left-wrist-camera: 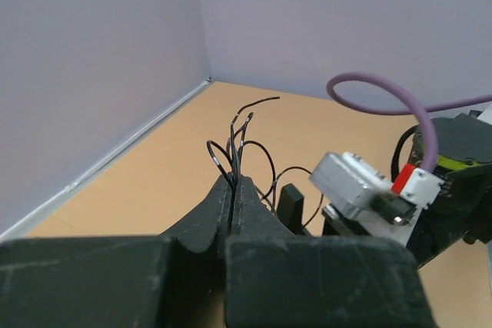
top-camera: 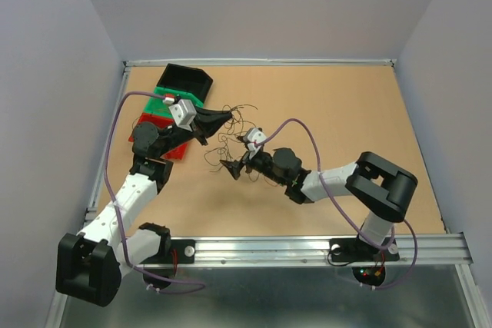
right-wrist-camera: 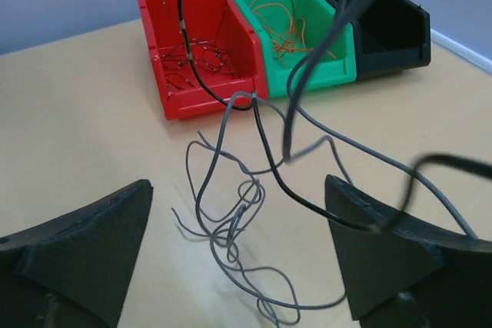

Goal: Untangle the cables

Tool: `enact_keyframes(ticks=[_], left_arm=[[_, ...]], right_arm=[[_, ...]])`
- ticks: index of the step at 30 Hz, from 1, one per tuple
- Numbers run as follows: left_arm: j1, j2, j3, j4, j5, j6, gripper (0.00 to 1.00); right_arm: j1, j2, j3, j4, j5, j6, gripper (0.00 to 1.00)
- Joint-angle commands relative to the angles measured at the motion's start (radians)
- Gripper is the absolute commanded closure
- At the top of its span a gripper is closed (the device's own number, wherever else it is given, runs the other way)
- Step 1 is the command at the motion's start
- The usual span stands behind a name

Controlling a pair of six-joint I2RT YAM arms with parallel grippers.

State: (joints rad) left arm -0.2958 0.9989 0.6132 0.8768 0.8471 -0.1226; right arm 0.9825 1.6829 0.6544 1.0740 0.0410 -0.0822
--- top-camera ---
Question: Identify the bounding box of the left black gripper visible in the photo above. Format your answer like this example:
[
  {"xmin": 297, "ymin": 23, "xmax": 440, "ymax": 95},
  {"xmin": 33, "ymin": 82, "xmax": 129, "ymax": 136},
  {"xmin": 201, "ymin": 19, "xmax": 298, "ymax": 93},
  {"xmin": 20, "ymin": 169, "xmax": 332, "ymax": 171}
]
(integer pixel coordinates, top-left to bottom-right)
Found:
[{"xmin": 157, "ymin": 104, "xmax": 231, "ymax": 157}]

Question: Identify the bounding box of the cable bundle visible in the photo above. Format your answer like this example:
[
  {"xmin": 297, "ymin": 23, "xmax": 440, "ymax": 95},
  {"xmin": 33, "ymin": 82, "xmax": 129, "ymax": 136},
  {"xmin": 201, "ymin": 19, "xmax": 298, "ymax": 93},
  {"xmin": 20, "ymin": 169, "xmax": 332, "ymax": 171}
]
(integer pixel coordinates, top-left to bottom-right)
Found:
[{"xmin": 202, "ymin": 103, "xmax": 259, "ymax": 175}]

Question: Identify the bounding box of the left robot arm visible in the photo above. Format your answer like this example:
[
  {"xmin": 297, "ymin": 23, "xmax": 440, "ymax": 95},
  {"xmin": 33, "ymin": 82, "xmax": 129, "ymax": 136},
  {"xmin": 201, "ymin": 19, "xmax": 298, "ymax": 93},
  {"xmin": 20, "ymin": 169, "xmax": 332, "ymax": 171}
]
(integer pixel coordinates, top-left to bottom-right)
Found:
[{"xmin": 55, "ymin": 104, "xmax": 233, "ymax": 306}]

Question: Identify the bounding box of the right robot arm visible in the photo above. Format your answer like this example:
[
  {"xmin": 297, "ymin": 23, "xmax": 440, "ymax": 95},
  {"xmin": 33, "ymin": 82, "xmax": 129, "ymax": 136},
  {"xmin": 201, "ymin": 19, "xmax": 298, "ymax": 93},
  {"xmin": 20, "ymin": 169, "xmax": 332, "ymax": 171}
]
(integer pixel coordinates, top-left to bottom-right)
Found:
[{"xmin": 221, "ymin": 131, "xmax": 418, "ymax": 259}]

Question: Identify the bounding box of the black plastic bin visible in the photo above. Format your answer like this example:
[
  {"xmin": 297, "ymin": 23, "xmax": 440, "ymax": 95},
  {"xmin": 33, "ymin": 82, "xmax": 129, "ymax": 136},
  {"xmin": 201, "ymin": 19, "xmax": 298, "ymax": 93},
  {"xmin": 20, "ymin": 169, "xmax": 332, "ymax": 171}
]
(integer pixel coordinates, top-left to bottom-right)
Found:
[{"xmin": 157, "ymin": 64, "xmax": 213, "ymax": 103}]

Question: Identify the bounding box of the red plastic bin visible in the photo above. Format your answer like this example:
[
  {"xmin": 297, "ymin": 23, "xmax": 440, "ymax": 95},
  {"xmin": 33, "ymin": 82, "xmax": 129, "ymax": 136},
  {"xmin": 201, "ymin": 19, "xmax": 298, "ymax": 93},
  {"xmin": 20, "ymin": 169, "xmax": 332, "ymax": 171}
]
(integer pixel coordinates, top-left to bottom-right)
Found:
[{"xmin": 131, "ymin": 112, "xmax": 188, "ymax": 161}]

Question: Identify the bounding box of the green plastic bin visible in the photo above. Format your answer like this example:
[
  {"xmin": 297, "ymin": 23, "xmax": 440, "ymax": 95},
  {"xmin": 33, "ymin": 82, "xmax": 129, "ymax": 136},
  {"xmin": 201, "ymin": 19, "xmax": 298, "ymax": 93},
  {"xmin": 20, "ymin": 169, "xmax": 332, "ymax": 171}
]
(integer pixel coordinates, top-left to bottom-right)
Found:
[{"xmin": 143, "ymin": 87, "xmax": 204, "ymax": 118}]

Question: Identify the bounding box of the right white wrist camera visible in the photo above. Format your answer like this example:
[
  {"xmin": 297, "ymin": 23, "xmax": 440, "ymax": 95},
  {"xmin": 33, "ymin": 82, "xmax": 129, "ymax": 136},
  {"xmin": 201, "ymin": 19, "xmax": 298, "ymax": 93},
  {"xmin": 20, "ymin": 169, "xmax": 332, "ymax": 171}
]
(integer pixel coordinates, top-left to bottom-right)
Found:
[{"xmin": 243, "ymin": 127, "xmax": 267, "ymax": 159}]

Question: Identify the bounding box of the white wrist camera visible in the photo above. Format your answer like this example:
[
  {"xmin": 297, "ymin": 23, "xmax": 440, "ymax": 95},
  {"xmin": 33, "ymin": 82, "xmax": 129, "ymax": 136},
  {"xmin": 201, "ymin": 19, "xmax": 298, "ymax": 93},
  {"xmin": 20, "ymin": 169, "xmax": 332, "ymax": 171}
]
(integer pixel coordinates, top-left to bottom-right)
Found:
[
  {"xmin": 243, "ymin": 127, "xmax": 267, "ymax": 159},
  {"xmin": 162, "ymin": 96, "xmax": 197, "ymax": 131}
]

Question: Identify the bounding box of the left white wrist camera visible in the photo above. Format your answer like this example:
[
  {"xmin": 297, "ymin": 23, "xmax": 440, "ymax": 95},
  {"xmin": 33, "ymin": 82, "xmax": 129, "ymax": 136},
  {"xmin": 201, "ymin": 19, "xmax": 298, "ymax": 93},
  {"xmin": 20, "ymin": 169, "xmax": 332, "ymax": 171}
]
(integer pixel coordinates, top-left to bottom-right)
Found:
[{"xmin": 162, "ymin": 96, "xmax": 197, "ymax": 131}]

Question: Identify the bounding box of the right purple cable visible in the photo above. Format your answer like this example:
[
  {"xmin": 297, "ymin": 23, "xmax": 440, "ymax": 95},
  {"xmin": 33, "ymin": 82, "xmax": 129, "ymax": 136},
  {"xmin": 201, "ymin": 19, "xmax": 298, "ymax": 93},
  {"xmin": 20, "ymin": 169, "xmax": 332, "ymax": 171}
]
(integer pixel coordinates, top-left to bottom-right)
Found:
[{"xmin": 255, "ymin": 117, "xmax": 419, "ymax": 290}]

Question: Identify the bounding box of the purple cable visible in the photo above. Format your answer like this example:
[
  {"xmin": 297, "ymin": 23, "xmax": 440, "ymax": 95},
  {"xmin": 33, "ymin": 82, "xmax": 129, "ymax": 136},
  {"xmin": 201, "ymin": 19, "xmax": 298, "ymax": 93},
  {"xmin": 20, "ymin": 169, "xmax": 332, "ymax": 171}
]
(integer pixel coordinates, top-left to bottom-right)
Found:
[
  {"xmin": 255, "ymin": 117, "xmax": 419, "ymax": 290},
  {"xmin": 102, "ymin": 91, "xmax": 207, "ymax": 295}
]

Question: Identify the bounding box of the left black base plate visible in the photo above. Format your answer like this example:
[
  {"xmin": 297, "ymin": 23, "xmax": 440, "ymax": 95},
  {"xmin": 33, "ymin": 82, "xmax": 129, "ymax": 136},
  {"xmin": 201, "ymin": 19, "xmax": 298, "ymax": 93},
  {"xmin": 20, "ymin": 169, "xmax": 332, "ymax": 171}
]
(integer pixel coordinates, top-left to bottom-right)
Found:
[{"xmin": 142, "ymin": 238, "xmax": 196, "ymax": 265}]

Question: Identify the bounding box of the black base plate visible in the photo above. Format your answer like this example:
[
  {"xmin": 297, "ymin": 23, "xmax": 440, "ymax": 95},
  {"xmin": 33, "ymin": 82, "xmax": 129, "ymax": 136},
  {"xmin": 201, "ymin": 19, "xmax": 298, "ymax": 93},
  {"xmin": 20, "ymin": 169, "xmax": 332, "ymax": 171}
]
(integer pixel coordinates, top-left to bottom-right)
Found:
[
  {"xmin": 142, "ymin": 238, "xmax": 196, "ymax": 265},
  {"xmin": 329, "ymin": 237, "xmax": 400, "ymax": 263}
]

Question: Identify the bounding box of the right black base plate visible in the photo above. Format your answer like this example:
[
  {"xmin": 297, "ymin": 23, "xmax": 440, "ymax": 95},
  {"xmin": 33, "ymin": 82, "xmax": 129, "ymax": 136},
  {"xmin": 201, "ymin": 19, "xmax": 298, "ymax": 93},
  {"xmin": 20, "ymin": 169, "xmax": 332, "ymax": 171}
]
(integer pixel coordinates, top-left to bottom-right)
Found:
[{"xmin": 329, "ymin": 237, "xmax": 400, "ymax": 263}]

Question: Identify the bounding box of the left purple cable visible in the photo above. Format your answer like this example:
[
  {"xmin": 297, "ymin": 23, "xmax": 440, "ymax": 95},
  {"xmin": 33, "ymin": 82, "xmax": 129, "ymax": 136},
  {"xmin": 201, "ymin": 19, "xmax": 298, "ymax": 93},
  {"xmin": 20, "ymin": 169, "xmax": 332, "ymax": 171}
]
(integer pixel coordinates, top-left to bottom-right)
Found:
[{"xmin": 102, "ymin": 91, "xmax": 207, "ymax": 295}]

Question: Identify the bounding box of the aluminium front rail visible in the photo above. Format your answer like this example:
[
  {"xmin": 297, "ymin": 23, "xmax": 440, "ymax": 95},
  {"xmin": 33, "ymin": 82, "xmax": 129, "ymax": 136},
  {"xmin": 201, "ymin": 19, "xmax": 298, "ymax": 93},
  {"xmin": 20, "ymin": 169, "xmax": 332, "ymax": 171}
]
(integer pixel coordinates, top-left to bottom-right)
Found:
[{"xmin": 139, "ymin": 234, "xmax": 472, "ymax": 268}]

